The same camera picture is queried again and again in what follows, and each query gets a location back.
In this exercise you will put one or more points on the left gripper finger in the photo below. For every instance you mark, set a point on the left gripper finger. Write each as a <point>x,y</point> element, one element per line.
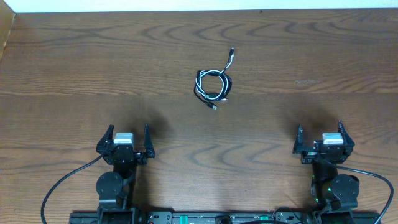
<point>106,139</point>
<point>148,145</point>

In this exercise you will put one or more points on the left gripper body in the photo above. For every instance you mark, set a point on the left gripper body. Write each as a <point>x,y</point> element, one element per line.
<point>125,154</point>

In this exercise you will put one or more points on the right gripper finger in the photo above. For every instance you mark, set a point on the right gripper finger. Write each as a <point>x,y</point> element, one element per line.
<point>298,144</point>
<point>348,142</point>

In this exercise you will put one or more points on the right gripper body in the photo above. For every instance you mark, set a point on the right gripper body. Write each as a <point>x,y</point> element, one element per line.
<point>323,152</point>

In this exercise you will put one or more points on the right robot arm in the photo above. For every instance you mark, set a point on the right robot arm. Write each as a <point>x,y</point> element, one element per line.
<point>335,194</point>

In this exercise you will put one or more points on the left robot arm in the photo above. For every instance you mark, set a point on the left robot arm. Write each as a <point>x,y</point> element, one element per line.
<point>116,188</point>

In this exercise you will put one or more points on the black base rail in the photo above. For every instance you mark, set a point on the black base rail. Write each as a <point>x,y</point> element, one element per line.
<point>282,216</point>

